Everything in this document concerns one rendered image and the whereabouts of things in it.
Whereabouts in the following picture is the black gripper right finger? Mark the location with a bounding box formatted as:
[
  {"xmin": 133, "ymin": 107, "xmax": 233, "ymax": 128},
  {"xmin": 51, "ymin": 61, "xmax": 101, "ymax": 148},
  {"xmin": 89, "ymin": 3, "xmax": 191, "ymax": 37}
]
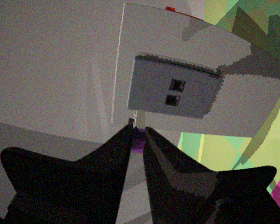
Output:
[{"xmin": 142, "ymin": 127, "xmax": 277, "ymax": 224}]

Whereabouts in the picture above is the pink square mat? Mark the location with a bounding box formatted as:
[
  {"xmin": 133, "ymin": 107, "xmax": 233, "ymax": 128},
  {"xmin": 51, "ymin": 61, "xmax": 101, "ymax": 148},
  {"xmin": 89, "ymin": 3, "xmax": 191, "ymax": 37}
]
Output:
[{"xmin": 270, "ymin": 181, "xmax": 280, "ymax": 208}]

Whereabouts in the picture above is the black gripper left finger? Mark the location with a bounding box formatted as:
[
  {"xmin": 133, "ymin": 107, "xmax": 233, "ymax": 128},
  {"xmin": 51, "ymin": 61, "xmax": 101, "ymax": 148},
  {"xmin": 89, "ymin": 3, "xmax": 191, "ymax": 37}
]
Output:
[{"xmin": 0, "ymin": 124, "xmax": 134, "ymax": 224}]

